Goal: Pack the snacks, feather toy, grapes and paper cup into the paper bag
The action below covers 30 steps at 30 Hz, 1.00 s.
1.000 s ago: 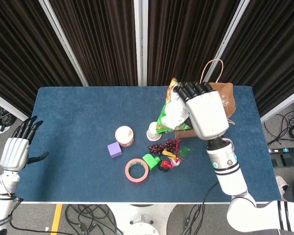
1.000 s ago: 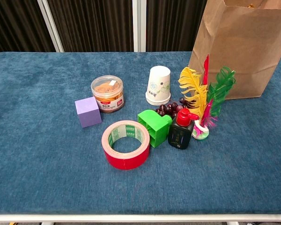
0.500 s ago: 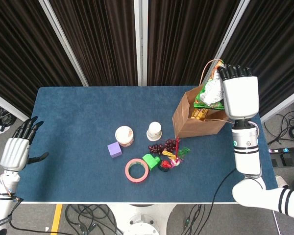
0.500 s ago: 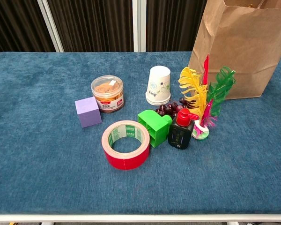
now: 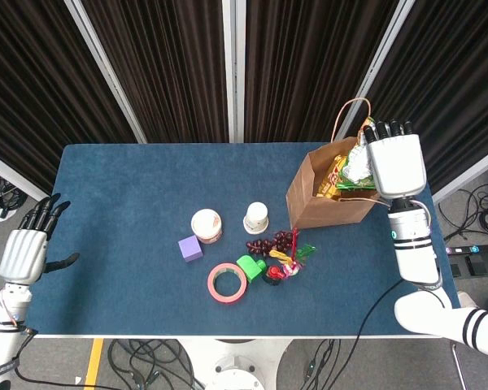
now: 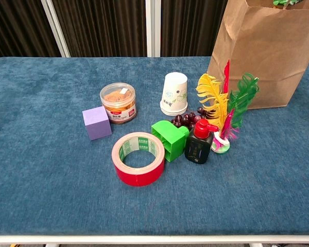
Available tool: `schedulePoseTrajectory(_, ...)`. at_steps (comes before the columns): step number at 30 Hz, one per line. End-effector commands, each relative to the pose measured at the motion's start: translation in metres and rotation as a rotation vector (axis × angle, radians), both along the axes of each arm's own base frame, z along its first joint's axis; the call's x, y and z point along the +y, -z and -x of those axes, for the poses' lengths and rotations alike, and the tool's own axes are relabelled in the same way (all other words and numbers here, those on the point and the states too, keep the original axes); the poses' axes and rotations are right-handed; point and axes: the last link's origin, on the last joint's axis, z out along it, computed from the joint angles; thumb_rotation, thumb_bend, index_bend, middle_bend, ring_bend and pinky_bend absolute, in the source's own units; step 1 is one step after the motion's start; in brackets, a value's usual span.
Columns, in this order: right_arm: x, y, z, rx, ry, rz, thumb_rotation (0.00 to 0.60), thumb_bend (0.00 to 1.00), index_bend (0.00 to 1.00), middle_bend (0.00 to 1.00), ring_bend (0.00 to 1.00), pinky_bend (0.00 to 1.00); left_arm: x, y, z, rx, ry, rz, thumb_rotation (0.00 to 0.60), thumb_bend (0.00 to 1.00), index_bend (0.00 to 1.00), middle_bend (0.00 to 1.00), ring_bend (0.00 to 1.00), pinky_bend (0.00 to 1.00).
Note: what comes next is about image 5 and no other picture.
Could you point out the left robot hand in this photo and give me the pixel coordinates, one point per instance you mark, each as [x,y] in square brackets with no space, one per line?
[22,256]

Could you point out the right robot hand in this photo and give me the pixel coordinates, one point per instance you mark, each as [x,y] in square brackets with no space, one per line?
[398,166]

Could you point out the green snack packet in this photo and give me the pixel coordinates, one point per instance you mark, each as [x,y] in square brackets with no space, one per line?
[358,168]

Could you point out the gold snack package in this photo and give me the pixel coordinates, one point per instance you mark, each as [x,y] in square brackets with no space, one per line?
[329,180]

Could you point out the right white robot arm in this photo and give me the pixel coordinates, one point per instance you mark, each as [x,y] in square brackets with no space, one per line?
[415,256]

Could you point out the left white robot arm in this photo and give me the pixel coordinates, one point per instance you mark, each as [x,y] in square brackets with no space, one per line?
[0,341]

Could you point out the brown paper bag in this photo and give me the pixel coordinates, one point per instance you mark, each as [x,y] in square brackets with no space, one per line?
[329,213]

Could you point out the white paper scrap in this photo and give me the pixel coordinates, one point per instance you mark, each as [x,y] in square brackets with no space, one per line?
[5,215]

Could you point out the dark pleated curtain panel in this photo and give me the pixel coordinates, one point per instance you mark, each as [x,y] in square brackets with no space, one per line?
[301,61]
[166,61]
[24,81]
[451,81]

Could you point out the blue felt table cover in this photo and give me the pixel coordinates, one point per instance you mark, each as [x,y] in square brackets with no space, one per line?
[126,203]

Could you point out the black foot pedal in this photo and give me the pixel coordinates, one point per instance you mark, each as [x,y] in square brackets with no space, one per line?
[477,266]

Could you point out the yellow floor tape strip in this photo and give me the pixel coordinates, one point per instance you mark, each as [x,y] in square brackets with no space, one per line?
[93,365]

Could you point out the white sneaker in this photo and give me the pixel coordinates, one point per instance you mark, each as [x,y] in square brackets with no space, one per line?
[464,300]

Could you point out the white paper cup stack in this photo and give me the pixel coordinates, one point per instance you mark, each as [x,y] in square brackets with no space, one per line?
[256,215]

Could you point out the purple grape bunch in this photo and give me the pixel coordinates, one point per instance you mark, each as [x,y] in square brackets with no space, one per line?
[268,243]

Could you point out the purple cube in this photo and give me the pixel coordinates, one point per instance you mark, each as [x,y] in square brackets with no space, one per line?
[190,248]

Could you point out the green plastic block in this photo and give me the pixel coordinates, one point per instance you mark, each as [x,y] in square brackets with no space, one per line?
[250,268]

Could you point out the clear jar of rubber bands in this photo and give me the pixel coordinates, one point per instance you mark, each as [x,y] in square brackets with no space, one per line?
[205,223]

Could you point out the red tape roll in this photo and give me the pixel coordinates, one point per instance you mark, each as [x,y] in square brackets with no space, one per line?
[213,288]

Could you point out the white partition frame rail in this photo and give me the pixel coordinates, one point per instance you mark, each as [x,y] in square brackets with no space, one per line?
[16,180]
[467,175]

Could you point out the white partition frame post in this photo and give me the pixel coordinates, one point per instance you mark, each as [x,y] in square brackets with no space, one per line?
[107,75]
[227,61]
[377,61]

